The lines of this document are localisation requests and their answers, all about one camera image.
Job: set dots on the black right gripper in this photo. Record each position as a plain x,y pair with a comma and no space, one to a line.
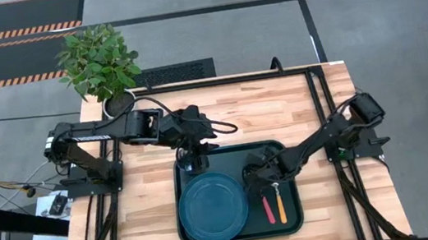
263,165

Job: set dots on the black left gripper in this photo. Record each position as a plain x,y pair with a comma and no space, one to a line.
194,126

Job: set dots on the blue ribbed plate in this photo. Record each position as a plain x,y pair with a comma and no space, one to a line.
213,209

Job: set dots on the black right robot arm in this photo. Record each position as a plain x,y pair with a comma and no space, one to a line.
323,134

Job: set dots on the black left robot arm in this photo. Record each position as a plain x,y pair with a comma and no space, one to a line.
95,133

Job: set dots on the dark green plastic tray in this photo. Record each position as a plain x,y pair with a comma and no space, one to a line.
261,230

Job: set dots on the black perforated floor mat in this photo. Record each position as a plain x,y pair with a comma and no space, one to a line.
174,73

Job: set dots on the round plant pot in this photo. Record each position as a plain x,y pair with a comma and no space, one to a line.
118,104

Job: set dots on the green leafy plant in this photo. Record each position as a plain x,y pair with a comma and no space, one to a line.
98,60

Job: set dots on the black handheld remote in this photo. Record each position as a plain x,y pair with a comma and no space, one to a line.
58,204

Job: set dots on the white paper sheet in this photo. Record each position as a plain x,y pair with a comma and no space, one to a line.
43,210

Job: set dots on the black mat with hazard stripes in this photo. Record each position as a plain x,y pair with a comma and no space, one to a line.
4,65
10,16

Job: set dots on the black aluminium table frame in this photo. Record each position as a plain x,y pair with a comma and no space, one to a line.
109,225

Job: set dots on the black curved bracket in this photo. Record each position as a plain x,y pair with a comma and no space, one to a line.
276,64

